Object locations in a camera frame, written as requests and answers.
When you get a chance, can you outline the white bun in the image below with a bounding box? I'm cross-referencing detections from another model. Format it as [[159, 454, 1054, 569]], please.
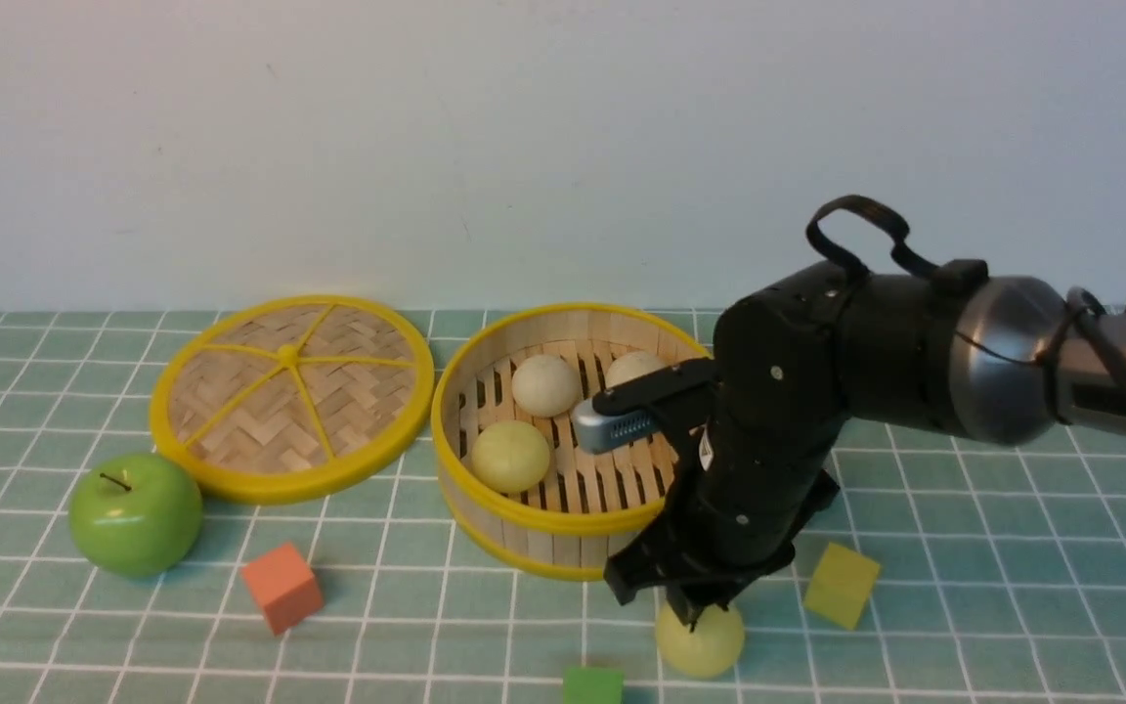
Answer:
[[606, 349, 667, 387], [512, 355, 582, 418]]

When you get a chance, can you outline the green apple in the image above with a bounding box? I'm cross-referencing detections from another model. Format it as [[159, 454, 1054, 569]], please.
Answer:
[[68, 452, 204, 579]]

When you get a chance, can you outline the green wooden cube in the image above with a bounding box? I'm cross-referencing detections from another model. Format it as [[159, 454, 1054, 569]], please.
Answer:
[[562, 667, 626, 704]]

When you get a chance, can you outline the woven bamboo steamer lid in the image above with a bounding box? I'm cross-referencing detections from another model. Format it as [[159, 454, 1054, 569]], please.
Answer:
[[149, 294, 435, 505]]

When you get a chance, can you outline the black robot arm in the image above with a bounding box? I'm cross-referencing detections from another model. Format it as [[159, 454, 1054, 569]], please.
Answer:
[[575, 260, 1126, 627]]

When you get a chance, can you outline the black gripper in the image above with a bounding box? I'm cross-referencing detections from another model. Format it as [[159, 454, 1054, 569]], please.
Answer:
[[604, 358, 842, 630]]

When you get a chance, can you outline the yellow wooden cube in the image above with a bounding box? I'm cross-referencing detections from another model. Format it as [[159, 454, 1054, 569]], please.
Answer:
[[803, 543, 882, 630]]

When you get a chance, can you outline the pale green bun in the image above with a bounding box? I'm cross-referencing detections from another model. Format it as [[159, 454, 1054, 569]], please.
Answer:
[[654, 605, 747, 679], [470, 420, 551, 494]]

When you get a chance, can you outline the bamboo steamer tray yellow rim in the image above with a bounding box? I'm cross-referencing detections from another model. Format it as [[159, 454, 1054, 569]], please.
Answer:
[[432, 303, 706, 581]]

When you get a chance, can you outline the black cable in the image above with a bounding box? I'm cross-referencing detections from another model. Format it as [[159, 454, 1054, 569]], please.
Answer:
[[805, 194, 1126, 480]]

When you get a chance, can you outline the green checkered tablecloth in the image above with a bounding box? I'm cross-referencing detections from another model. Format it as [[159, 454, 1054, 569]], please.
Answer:
[[0, 311, 1126, 703]]

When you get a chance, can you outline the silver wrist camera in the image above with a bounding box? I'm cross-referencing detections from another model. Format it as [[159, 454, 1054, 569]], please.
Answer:
[[569, 400, 660, 455]]

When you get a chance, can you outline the orange wooden cube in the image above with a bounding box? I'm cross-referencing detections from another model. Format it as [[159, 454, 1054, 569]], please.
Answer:
[[238, 541, 325, 638]]

